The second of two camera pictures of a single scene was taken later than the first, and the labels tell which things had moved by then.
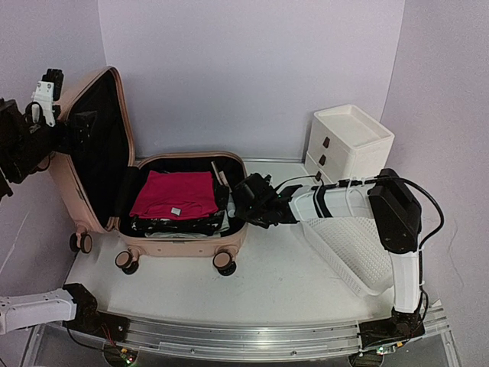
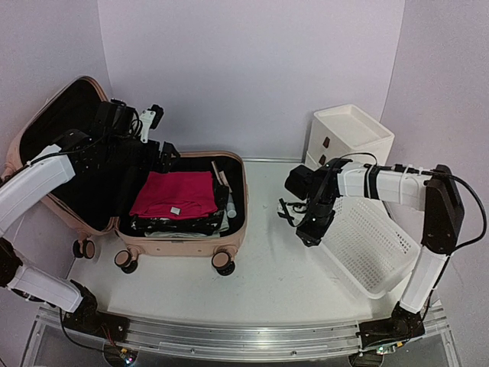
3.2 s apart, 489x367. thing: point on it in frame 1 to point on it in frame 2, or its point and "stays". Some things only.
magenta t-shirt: (176, 195) stays
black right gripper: (242, 217) to (314, 235)
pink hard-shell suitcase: (176, 204) stays
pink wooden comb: (223, 176) stays
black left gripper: (69, 144) to (150, 164)
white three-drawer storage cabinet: (344, 143) stays
